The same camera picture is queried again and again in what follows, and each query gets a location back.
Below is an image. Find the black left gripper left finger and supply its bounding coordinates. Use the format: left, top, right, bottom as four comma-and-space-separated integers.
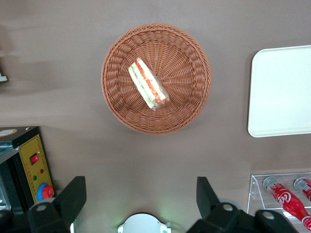
27, 176, 87, 233

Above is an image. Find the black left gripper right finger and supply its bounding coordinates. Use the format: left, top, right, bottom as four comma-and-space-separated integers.
187, 176, 253, 233

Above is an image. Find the triangle sandwich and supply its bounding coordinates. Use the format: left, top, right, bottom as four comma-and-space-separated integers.
128, 57, 171, 112

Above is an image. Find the beige plastic tray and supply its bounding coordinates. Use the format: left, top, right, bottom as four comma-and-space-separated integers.
247, 45, 311, 138

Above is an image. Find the empty brown wicker basket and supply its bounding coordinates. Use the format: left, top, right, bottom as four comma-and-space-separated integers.
101, 23, 212, 135

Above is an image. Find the clear acrylic bottle rack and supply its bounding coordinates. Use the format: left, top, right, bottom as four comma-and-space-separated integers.
247, 171, 311, 228

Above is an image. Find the black control box yellow panel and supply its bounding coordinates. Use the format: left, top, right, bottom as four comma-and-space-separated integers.
9, 126, 55, 211

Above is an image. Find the red cola bottle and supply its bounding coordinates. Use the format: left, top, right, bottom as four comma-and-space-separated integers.
293, 176, 311, 202
263, 176, 311, 231

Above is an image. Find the metal frame machine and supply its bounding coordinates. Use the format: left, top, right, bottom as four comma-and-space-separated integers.
0, 140, 20, 212

